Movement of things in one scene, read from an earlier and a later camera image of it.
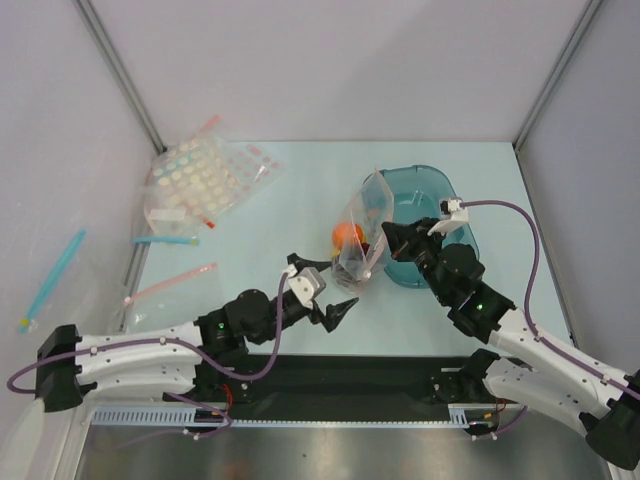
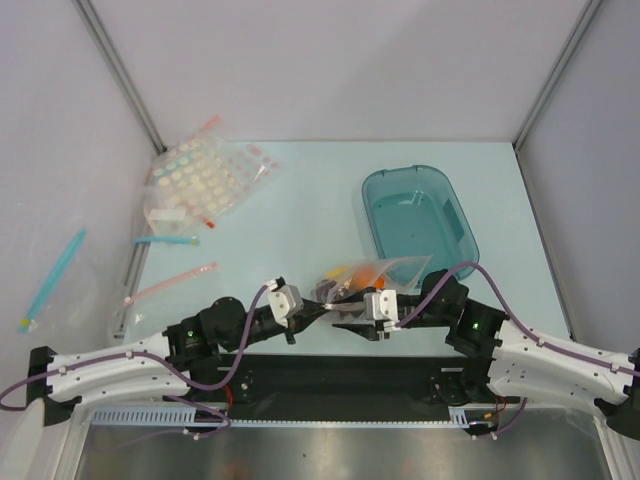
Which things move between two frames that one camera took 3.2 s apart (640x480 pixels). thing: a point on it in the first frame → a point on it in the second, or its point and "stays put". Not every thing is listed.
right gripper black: (413, 241) → (375, 326)
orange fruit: (347, 234) → (367, 277)
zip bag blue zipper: (175, 227) stays put
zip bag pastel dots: (193, 183) stays put
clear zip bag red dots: (362, 236) → (343, 290)
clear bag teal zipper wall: (52, 282) stays put
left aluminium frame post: (87, 13) stays put
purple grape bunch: (343, 276) → (325, 289)
